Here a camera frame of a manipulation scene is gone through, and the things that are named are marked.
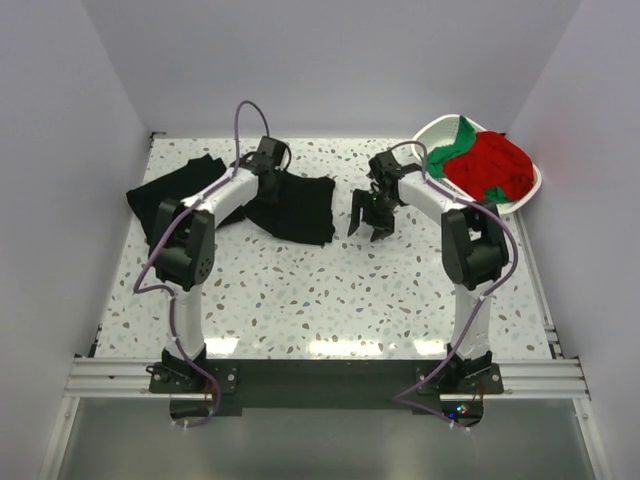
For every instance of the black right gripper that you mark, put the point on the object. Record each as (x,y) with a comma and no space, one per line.
(373,215)

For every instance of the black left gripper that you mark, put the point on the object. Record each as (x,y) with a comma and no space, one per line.
(271,185)

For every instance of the black t-shirt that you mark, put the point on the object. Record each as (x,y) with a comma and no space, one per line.
(190,179)
(302,213)

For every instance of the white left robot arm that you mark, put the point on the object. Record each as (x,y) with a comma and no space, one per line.
(183,247)

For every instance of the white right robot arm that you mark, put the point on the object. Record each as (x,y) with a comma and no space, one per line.
(473,248)

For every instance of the folded black t-shirt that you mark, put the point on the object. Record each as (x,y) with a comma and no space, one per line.
(190,179)

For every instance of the green t-shirt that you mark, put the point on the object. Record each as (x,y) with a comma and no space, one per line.
(465,138)

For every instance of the white plastic laundry basket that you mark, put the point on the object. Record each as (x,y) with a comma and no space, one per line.
(442,132)

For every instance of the red t-shirt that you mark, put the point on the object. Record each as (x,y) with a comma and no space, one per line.
(494,169)

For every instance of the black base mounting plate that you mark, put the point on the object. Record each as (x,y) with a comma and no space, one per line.
(227,387)

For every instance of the aluminium frame rail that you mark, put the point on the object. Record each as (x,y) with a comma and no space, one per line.
(522,379)

